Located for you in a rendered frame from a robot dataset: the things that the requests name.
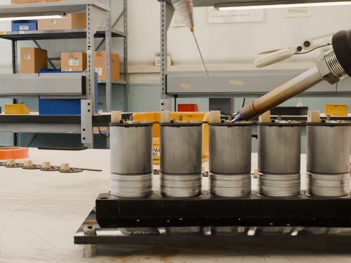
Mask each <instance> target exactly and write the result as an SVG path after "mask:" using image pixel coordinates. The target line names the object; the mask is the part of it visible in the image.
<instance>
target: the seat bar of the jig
mask: <svg viewBox="0 0 351 263"><path fill-rule="evenodd" d="M208 194H209V193H208V190H202V196H201V197H197V198H187V199H175V198H165V197H161V196H159V195H160V193H159V190H153V196H151V197H147V198H139V199H121V198H113V197H110V191H109V193H100V194H99V196H98V197H97V198H96V200H95V207H96V218H231V217H351V190H350V196H349V197H345V198H321V197H313V196H308V195H306V190H301V194H300V195H301V196H300V197H296V198H268V197H262V196H258V195H257V190H251V197H247V198H217V197H211V196H209V195H208Z"/></svg>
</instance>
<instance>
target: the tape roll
mask: <svg viewBox="0 0 351 263"><path fill-rule="evenodd" d="M28 156H29V148H27V147H0V160H7V159H22V158H27V157H28Z"/></svg>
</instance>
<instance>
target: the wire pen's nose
mask: <svg viewBox="0 0 351 263"><path fill-rule="evenodd" d="M173 7H174V8H175V10H176V11H177V13H178V14H179V15H180V17H181V18H182V20H183V21H184V23H185V24H186V25H187V27H188V28H189V29H191V28H194V19H193V3H192V0H182V1H180V2H177V3H175V4H174V5H173Z"/></svg>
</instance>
